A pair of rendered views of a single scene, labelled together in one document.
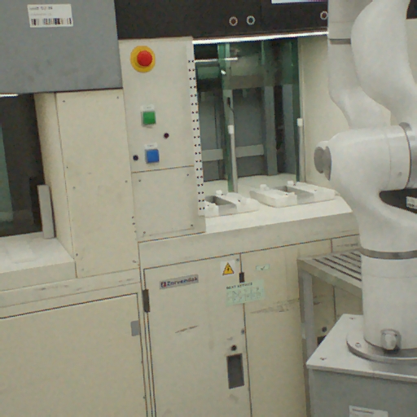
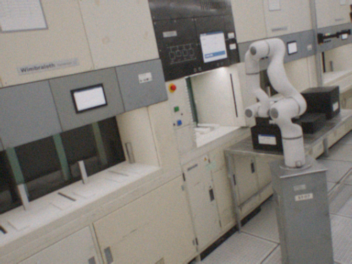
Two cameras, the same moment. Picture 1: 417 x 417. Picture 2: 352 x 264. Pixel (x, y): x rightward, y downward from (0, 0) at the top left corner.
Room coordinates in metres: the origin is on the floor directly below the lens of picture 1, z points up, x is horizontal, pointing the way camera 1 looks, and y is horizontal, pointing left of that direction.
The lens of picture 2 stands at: (-0.10, 0.97, 1.54)
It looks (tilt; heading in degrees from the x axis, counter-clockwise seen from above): 12 degrees down; 338
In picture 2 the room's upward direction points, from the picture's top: 11 degrees counter-clockwise
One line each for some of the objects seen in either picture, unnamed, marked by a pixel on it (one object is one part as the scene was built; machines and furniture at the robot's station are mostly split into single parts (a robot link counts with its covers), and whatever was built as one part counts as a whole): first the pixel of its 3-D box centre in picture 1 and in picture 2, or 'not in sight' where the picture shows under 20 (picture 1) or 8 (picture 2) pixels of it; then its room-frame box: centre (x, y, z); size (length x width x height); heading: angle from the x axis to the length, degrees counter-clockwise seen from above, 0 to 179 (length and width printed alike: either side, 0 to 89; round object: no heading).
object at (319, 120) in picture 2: not in sight; (302, 121); (1.89, -0.97, 0.83); 0.29 x 0.29 x 0.13; 22
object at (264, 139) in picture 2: not in sight; (276, 134); (1.74, -0.56, 0.85); 0.28 x 0.28 x 0.17; 19
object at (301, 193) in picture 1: (291, 192); (203, 128); (2.38, -0.28, 0.89); 0.22 x 0.21 x 0.04; 20
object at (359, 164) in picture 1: (374, 190); (286, 119); (1.35, -0.31, 1.07); 0.19 x 0.12 x 0.24; 93
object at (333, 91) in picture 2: not in sight; (319, 102); (2.07, -1.37, 0.89); 0.29 x 0.29 x 0.25; 23
